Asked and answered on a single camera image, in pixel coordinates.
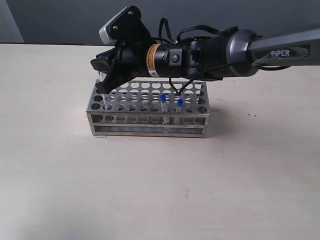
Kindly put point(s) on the stainless steel test tube rack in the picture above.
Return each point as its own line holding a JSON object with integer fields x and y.
{"x": 135, "y": 110}

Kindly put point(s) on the blue-capped tube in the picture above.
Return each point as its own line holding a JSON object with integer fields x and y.
{"x": 101, "y": 89}
{"x": 164, "y": 108}
{"x": 178, "y": 110}

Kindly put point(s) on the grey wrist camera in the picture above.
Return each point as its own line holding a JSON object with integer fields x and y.
{"x": 107, "y": 31}

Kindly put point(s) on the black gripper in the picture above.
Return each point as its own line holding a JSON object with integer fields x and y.
{"x": 140, "y": 55}

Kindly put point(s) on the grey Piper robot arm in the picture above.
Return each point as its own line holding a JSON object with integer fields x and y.
{"x": 219, "y": 54}

